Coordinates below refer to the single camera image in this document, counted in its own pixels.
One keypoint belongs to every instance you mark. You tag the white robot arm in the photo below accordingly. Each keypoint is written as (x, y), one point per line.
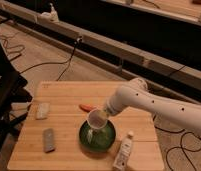
(134, 93)

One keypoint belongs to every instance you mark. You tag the green ceramic bowl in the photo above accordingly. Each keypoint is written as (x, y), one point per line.
(101, 140)

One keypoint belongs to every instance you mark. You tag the orange carrot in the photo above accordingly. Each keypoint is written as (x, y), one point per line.
(86, 108)

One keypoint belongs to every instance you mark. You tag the white sponge block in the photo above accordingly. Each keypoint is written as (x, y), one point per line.
(42, 111)

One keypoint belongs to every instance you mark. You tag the grey sponge block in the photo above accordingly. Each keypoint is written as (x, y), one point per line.
(48, 140)

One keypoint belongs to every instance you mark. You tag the white squeeze bottle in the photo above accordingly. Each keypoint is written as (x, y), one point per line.
(125, 149)

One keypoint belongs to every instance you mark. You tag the black chair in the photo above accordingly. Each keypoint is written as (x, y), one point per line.
(12, 89)

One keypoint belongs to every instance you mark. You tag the white object on rail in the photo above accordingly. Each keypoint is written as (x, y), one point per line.
(51, 16)

